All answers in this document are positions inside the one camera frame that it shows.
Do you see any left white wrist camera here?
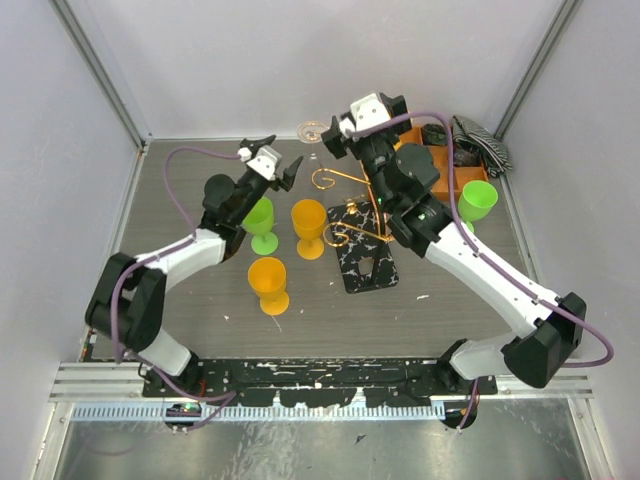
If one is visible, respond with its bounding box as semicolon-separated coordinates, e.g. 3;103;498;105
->
237;146;282;181

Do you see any slotted cable duct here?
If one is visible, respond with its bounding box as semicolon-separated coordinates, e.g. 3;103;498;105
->
70;402;446;423

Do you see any orange goblet middle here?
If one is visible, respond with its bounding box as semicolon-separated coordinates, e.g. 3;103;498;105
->
291;199;327;260

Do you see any striped grey cloth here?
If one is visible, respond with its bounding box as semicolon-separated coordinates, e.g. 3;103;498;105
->
452;115;512;178

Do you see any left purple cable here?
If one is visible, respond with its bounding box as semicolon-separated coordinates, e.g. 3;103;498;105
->
113;145;251;434

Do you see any orange goblet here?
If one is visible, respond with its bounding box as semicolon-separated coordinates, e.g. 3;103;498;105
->
248;257;289;316
291;199;327;260

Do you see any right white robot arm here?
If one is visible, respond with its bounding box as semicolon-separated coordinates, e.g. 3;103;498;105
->
321;93;586;394

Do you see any orange divided tray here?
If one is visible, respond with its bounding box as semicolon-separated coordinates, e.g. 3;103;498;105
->
394;126;488;202

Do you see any green goblet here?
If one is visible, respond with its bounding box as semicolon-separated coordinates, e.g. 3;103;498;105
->
242;197;279;256
458;180;499;232

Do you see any dark cloth compartment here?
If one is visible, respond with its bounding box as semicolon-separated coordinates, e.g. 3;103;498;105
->
454;145;481;168
421;123;451;146

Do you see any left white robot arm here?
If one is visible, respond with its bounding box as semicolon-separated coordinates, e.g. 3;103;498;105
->
84;136;302;396

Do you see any green goblet left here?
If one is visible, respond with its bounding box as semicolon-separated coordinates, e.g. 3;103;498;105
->
242;197;279;256

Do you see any clear champagne flute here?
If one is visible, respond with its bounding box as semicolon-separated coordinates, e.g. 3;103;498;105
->
297;120;327;173

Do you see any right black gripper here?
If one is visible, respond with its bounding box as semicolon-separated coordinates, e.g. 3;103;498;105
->
323;93;413;209

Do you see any green goblet right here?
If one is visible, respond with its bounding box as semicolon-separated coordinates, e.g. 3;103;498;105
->
458;180;499;232

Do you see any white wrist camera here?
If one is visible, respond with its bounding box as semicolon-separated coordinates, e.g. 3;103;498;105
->
338;93;391;138
237;146;282;181

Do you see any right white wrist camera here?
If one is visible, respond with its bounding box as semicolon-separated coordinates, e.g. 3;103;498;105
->
338;93;391;138

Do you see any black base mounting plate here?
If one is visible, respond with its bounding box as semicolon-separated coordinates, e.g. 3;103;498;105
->
174;357;473;408

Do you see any gold wine glass rack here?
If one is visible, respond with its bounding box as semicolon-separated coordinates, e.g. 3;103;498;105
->
311;153;399;294

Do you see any dark cloth right compartment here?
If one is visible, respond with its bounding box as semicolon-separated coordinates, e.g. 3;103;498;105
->
454;145;481;168

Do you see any orange goblet front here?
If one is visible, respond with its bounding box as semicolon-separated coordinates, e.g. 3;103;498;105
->
248;257;289;316

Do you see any dark cloth rear compartment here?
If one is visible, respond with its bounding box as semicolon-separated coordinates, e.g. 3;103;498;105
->
421;123;451;146

